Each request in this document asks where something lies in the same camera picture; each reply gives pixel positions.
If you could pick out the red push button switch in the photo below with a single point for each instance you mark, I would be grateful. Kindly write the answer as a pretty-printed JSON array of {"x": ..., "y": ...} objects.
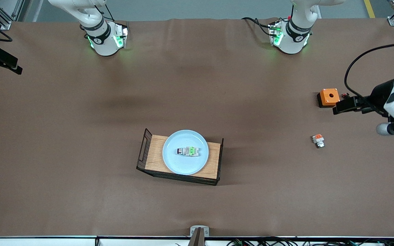
[{"x": 192, "y": 151}]

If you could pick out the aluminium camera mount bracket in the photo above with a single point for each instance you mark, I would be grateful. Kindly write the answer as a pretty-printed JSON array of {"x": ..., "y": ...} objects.
[{"x": 199, "y": 239}]

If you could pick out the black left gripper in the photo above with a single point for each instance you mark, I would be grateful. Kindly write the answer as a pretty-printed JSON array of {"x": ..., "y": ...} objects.
[{"x": 380, "y": 93}]

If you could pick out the orange button enclosure box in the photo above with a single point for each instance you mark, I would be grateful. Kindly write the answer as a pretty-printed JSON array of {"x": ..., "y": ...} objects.
[{"x": 328, "y": 96}]

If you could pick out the small black red button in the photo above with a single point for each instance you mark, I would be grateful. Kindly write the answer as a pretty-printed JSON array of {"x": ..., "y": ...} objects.
[{"x": 345, "y": 95}]

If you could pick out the white table edge rail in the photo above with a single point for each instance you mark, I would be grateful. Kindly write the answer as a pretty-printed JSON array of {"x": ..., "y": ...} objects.
[{"x": 46, "y": 242}]

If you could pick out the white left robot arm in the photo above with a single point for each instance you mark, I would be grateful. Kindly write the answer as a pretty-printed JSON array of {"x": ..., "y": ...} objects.
[{"x": 294, "y": 37}]

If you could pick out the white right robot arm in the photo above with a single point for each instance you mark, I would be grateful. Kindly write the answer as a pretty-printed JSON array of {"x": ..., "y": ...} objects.
[{"x": 103, "y": 41}]

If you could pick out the small orange grey switch block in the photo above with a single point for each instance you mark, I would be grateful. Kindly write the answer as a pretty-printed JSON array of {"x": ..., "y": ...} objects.
[{"x": 318, "y": 140}]

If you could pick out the light blue round plate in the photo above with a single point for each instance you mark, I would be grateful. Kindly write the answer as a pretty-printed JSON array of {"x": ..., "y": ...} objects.
[{"x": 183, "y": 164}]

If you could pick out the brown table mat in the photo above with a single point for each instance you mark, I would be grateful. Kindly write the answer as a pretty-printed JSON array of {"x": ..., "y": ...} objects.
[{"x": 197, "y": 85}]

